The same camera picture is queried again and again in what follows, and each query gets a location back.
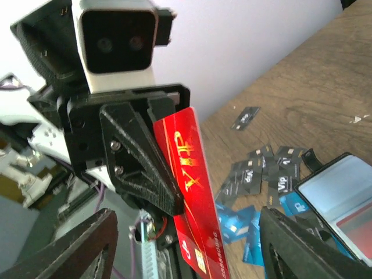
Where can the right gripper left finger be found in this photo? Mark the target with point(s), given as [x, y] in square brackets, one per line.
[86, 251]

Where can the black VIP card pile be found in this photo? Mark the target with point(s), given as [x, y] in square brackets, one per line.
[280, 169]

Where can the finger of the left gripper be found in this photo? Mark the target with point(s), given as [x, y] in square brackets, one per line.
[135, 163]
[160, 107]

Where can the black card holder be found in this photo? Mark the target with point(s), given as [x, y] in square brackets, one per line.
[336, 189]

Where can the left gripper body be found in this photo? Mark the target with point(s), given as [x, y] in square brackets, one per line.
[82, 127]

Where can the lone black VIP card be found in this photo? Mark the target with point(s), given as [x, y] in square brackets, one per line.
[244, 118]

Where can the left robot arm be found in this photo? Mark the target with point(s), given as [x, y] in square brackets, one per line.
[47, 38]

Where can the black aluminium frame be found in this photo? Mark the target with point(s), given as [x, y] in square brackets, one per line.
[80, 205]

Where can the red VIP card 839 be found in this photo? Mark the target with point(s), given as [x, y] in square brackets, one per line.
[356, 230]

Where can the red VIP card 840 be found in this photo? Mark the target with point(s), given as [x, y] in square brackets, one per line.
[198, 229]

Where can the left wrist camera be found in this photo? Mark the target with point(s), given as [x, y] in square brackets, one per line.
[116, 40]

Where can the blue VIP card pile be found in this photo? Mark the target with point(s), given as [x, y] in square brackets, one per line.
[245, 224]

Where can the white slotted cable duct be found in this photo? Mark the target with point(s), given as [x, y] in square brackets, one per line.
[149, 252]

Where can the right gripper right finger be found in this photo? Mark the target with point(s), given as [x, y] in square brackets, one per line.
[292, 252]

